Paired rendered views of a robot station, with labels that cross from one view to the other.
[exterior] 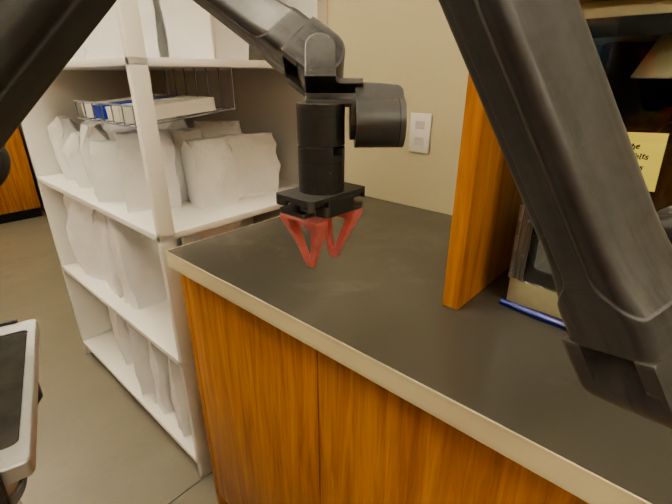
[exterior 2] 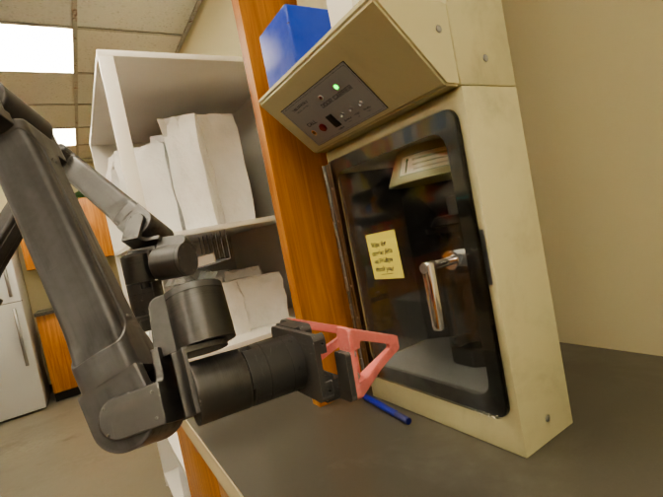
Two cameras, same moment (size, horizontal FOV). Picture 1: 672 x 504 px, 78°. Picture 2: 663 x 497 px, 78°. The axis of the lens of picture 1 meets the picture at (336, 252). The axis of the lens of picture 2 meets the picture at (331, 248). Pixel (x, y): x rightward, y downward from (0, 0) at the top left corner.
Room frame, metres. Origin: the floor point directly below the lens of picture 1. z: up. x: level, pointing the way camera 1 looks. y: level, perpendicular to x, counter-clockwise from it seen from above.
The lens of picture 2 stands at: (-0.08, -0.51, 1.27)
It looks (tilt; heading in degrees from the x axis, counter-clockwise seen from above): 3 degrees down; 17
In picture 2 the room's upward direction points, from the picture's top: 11 degrees counter-clockwise
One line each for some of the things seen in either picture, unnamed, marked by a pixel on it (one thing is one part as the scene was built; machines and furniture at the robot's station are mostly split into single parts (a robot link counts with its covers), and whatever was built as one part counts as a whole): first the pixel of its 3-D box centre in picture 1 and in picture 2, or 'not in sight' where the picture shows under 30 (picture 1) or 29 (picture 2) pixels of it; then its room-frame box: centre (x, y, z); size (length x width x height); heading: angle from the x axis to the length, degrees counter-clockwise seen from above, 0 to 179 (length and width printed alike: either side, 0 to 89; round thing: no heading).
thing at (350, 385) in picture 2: not in sight; (354, 352); (0.32, -0.39, 1.14); 0.09 x 0.07 x 0.07; 138
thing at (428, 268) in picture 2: not in sight; (442, 290); (0.46, -0.48, 1.17); 0.05 x 0.03 x 0.10; 138
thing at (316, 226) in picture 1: (317, 230); not in sight; (0.51, 0.02, 1.13); 0.07 x 0.07 x 0.09; 48
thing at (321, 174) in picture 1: (321, 175); (148, 302); (0.52, 0.02, 1.21); 0.10 x 0.07 x 0.07; 138
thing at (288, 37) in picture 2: not in sight; (304, 52); (0.57, -0.33, 1.56); 0.10 x 0.10 x 0.09; 48
